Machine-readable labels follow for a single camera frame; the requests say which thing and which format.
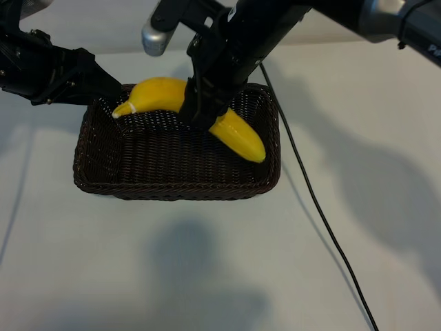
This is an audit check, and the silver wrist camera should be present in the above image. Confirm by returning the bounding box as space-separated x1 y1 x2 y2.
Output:
141 0 214 57
19 0 52 18

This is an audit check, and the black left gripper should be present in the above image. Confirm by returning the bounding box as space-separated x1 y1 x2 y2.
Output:
0 29 123 106

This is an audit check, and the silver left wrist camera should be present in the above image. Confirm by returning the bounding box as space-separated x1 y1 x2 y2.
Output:
19 0 52 18

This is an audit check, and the dark brown wicker basket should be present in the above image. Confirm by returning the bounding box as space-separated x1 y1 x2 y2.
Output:
72 82 282 203

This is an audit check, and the long black cable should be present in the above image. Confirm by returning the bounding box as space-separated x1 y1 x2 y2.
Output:
259 61 380 331

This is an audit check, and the yellow banana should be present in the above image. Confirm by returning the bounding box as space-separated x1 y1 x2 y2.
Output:
112 77 267 164

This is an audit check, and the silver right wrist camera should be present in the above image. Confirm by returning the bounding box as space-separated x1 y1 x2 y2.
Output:
141 0 214 57

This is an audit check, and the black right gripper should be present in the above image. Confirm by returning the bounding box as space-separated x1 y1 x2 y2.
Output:
179 6 287 134

